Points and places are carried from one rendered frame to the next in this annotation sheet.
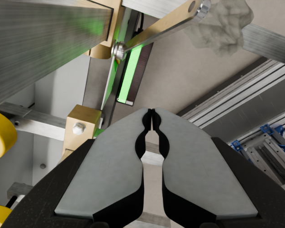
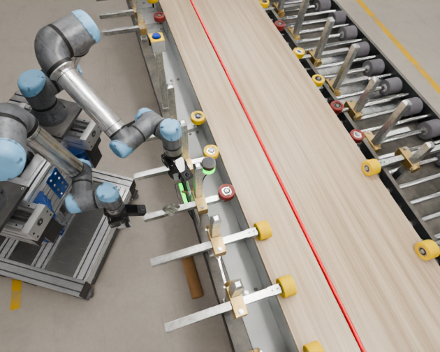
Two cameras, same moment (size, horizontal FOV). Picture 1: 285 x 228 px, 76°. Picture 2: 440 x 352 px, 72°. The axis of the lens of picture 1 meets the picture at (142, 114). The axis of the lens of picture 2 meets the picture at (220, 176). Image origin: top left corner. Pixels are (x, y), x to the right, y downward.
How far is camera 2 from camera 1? 128 cm
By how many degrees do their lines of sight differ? 19
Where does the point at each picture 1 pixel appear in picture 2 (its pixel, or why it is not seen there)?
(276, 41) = (154, 215)
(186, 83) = (136, 231)
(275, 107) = (63, 249)
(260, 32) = (160, 214)
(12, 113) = not seen: hidden behind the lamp
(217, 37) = (170, 207)
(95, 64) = not seen: hidden behind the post
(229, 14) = (171, 211)
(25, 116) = not seen: hidden behind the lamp
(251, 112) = (79, 236)
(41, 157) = (200, 137)
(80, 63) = (204, 189)
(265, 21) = (110, 303)
